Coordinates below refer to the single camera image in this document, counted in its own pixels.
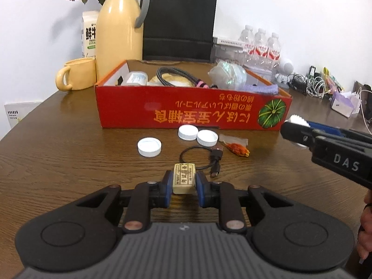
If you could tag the white scalloped round lid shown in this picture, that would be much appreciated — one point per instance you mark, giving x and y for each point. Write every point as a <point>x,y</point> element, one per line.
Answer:
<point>296,119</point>

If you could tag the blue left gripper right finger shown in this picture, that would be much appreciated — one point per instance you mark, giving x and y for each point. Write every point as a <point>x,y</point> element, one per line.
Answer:
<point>202,187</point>

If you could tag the water bottle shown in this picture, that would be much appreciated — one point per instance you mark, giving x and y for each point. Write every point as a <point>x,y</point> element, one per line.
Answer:
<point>248,38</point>
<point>260,49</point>
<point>273,52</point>

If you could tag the purple white small box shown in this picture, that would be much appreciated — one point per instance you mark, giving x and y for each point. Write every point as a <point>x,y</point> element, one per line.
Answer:
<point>346,103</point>

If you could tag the yellow thermos jug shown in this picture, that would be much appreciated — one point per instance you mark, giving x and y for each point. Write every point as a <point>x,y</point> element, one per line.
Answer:
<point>119,34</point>

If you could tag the person's right hand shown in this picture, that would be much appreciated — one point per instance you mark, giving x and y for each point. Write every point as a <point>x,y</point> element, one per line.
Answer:
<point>364,245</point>

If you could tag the right water bottle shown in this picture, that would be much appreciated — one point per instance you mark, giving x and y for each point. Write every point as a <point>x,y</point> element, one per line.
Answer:
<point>273,52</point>

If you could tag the black paper shopping bag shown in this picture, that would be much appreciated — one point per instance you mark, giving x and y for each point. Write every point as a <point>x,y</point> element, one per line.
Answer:
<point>179,30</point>

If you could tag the middle water bottle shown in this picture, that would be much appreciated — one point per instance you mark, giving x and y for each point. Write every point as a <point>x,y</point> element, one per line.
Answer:
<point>260,49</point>

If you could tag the white wall heater panel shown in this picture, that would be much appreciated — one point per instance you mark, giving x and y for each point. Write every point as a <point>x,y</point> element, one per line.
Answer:
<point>17,111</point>

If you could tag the white flat box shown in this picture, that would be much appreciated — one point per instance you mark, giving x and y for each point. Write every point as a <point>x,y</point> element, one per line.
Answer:
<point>227,42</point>

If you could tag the iridescent plastic bag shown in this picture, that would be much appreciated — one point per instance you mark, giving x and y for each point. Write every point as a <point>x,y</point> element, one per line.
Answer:
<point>228,75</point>

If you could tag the white bottle cap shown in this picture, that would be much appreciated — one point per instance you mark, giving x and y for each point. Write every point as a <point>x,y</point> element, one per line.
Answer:
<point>188,132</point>
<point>149,147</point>
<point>207,138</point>

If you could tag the left water bottle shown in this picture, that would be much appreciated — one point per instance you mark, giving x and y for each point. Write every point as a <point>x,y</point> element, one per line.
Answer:
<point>248,38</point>

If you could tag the yellow ceramic mug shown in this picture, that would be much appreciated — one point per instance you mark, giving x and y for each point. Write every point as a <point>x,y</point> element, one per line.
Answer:
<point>77,74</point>

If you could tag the small beige labelled block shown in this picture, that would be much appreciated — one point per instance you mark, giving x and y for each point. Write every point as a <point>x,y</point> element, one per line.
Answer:
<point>184,179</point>

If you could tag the purple knitted cloth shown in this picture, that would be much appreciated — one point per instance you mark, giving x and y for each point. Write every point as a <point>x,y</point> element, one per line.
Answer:
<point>272,89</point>

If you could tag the red cardboard box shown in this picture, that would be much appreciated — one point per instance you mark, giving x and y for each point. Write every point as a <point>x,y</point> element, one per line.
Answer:
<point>162,107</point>

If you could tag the orange snack wrapper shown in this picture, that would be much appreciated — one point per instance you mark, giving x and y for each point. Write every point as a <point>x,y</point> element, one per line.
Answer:
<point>236,145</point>

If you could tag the clear jar of seeds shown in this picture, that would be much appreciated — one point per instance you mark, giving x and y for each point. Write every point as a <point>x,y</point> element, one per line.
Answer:
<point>228,54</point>

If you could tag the white milk carton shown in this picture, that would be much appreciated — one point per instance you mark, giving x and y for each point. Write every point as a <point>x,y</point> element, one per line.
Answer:
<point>88,33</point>

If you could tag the translucent plastic bottle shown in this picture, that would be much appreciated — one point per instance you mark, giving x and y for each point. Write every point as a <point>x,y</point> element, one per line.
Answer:
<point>136,78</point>

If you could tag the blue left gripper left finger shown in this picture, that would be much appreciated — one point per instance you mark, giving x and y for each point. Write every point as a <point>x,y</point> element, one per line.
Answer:
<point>166,189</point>

